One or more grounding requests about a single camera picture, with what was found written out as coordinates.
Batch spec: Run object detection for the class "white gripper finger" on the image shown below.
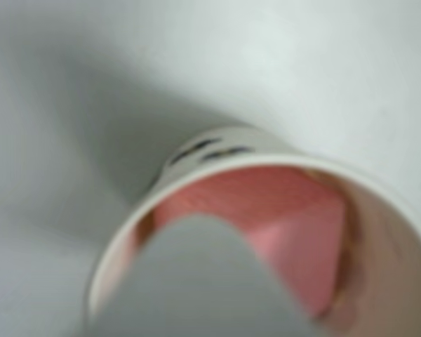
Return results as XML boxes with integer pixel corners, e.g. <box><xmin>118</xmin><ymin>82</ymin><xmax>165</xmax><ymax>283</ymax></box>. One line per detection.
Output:
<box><xmin>90</xmin><ymin>213</ymin><xmax>321</xmax><ymax>337</ymax></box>

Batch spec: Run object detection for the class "white flowered paper cup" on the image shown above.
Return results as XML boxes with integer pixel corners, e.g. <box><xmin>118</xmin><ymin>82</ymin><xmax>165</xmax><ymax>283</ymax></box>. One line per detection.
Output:
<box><xmin>86</xmin><ymin>126</ymin><xmax>421</xmax><ymax>337</ymax></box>

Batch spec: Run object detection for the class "pink block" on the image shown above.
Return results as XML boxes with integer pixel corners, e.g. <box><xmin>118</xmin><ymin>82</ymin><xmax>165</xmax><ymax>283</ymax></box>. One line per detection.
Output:
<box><xmin>149</xmin><ymin>166</ymin><xmax>349</xmax><ymax>321</ymax></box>

